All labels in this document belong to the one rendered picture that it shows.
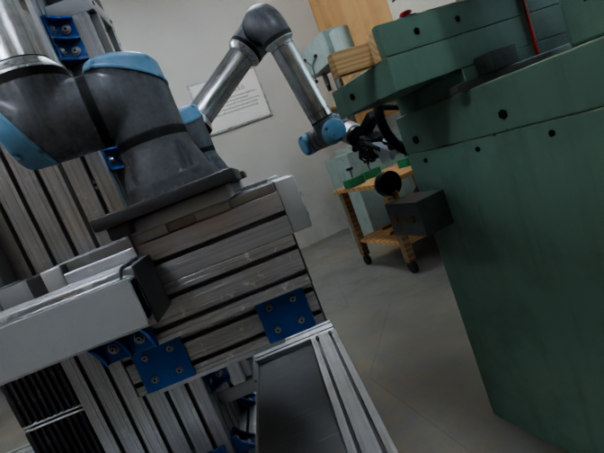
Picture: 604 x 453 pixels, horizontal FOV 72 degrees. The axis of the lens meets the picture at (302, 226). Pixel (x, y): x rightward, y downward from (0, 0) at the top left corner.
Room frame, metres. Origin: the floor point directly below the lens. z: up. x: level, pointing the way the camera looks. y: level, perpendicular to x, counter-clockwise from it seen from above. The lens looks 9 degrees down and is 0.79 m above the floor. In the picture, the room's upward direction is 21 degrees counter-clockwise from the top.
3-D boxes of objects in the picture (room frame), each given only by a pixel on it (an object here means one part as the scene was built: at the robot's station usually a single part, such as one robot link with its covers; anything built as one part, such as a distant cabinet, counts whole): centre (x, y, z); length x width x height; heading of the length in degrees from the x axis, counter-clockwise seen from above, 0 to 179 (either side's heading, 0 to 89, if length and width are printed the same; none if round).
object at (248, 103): (3.85, 0.19, 1.48); 0.64 x 0.02 x 0.46; 108
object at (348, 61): (0.85, -0.42, 0.92); 0.57 x 0.02 x 0.04; 111
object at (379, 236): (2.50, -0.66, 0.32); 0.66 x 0.57 x 0.64; 110
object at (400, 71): (0.99, -0.46, 0.87); 0.61 x 0.30 x 0.06; 111
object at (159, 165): (0.74, 0.18, 0.87); 0.15 x 0.15 x 0.10
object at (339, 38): (3.31, -0.67, 0.79); 0.62 x 0.48 x 1.58; 16
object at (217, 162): (1.23, 0.21, 0.87); 0.15 x 0.15 x 0.10
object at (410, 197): (0.94, -0.26, 0.58); 0.12 x 0.08 x 0.08; 21
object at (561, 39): (0.96, -0.53, 0.82); 0.40 x 0.21 x 0.04; 111
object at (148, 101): (0.73, 0.19, 0.98); 0.13 x 0.12 x 0.14; 108
